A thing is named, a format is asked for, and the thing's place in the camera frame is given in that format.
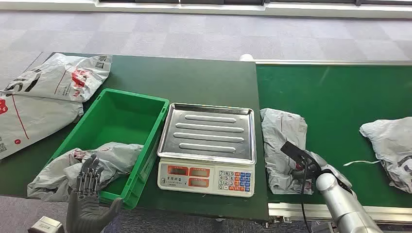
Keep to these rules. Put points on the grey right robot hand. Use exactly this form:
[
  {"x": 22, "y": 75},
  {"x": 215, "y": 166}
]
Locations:
[{"x": 294, "y": 151}]

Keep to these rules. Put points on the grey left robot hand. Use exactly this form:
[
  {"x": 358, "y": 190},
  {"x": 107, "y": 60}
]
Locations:
[{"x": 85, "y": 209}]

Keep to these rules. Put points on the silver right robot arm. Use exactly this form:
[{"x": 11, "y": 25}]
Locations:
[{"x": 344, "y": 209}]

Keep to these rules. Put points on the green plastic basket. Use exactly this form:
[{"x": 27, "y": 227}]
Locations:
[{"x": 122, "y": 115}]

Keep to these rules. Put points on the limp grey courier bag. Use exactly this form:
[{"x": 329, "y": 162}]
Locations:
[{"x": 119, "y": 157}]

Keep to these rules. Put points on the green conveyor belt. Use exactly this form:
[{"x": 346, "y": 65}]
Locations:
[{"x": 338, "y": 96}]

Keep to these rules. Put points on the electronic scale, steel tray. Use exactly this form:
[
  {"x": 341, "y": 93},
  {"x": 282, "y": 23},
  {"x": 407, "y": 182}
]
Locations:
[{"x": 209, "y": 135}]

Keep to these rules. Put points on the bulky grey courier bag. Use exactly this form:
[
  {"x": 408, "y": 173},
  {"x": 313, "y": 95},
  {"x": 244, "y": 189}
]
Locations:
[{"x": 392, "y": 141}]

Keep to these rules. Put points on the large flat grey courier bag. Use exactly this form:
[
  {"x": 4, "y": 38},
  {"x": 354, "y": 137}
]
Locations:
[{"x": 35, "y": 122}]

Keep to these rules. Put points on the grey courier bag, QR codes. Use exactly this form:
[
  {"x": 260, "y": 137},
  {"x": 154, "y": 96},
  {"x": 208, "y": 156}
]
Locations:
[{"x": 64, "y": 77}]

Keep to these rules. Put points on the white window ledge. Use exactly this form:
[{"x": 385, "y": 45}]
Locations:
[{"x": 225, "y": 9}]

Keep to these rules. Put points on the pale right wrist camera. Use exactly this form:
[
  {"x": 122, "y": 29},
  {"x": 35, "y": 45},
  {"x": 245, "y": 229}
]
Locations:
[{"x": 322, "y": 160}]

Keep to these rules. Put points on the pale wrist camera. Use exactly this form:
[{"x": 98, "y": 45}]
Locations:
[
  {"x": 322, "y": 160},
  {"x": 46, "y": 225}
]

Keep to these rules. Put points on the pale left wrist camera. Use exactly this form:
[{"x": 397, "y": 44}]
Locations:
[{"x": 46, "y": 225}]

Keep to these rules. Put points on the silver conveyor frame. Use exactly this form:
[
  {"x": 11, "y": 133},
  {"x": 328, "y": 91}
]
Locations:
[{"x": 322, "y": 62}]

